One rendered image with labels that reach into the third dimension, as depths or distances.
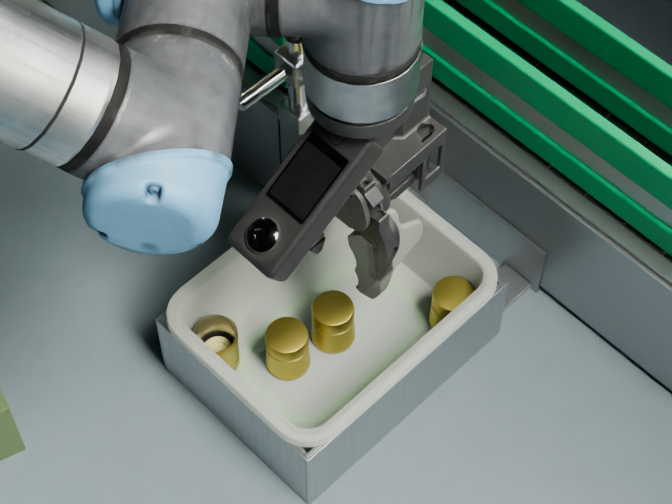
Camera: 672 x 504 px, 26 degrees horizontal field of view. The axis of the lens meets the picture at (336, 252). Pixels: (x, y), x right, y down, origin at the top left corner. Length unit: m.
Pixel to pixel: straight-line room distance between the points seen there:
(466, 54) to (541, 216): 0.14
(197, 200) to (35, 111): 0.09
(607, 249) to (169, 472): 0.38
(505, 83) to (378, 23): 0.29
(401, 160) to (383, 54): 0.13
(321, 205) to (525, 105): 0.24
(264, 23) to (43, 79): 0.17
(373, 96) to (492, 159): 0.28
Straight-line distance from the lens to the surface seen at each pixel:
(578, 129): 1.10
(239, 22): 0.84
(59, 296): 1.25
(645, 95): 1.15
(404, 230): 1.06
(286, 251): 0.96
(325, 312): 1.15
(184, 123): 0.78
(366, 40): 0.86
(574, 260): 1.18
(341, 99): 0.91
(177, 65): 0.80
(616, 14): 1.32
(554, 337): 1.22
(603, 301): 1.19
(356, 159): 0.95
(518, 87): 1.12
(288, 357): 1.14
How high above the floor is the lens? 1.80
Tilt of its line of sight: 57 degrees down
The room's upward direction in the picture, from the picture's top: straight up
